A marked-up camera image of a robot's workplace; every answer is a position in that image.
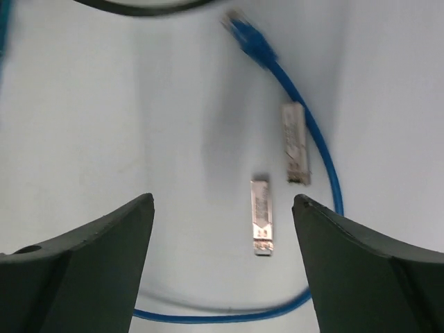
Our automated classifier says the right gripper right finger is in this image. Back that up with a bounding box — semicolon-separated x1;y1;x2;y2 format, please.
292;194;443;332

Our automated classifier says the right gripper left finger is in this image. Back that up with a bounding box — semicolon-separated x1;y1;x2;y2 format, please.
1;194;155;332

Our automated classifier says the silver transceiver module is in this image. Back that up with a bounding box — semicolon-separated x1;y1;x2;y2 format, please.
281;102;311;186
250;174;274;257

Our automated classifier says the blue ethernet cable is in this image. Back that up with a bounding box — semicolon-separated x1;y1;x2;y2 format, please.
133;10;345;324

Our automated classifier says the black power wire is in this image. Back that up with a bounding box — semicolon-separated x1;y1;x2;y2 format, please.
74;0;216;17

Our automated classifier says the black network switch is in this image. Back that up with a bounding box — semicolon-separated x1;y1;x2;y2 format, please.
0;0;13;70

